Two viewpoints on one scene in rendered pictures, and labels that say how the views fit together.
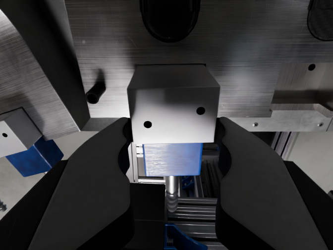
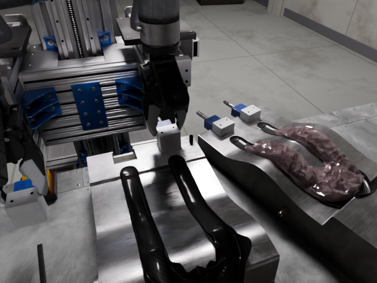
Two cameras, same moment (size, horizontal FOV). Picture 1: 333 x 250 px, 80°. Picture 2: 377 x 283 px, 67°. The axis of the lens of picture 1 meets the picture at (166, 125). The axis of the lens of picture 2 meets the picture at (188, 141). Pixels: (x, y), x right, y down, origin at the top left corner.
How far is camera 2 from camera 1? 0.56 m
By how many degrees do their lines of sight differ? 24
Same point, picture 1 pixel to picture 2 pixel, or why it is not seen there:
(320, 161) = not seen: outside the picture
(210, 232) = (115, 112)
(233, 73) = (151, 154)
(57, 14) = (220, 174)
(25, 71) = (220, 146)
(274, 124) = not seen: hidden behind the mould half
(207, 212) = (117, 124)
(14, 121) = (219, 130)
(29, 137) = (214, 127)
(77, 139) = not seen: hidden behind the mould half
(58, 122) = (206, 135)
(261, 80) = (141, 154)
